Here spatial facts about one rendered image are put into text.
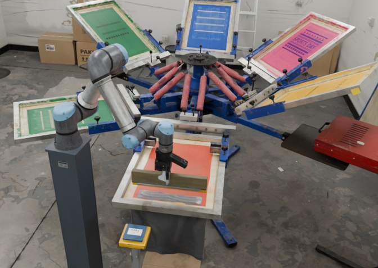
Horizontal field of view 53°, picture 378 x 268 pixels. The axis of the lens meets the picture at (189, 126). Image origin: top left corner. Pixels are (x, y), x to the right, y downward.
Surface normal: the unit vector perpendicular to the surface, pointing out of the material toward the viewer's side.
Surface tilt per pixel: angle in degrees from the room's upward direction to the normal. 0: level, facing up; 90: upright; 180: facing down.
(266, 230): 0
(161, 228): 91
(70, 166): 90
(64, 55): 91
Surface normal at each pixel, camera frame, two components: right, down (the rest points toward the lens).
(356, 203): 0.04, -0.87
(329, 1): -0.13, 0.49
